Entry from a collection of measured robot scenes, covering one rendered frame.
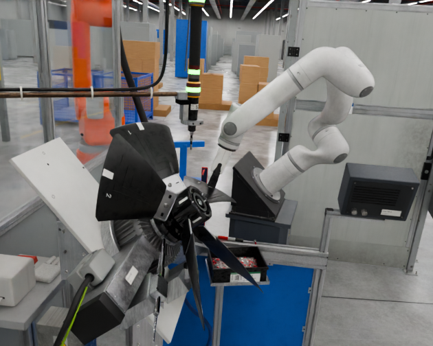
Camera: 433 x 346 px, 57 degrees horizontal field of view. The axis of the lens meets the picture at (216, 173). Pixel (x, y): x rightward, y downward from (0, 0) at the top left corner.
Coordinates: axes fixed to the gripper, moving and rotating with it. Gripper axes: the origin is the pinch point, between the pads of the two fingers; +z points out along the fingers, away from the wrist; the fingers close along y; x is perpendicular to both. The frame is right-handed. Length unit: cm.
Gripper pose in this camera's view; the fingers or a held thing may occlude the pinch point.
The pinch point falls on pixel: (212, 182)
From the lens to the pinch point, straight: 153.4
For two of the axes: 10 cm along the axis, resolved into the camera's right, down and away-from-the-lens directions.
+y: -1.2, 3.0, -9.5
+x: 9.3, 3.7, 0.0
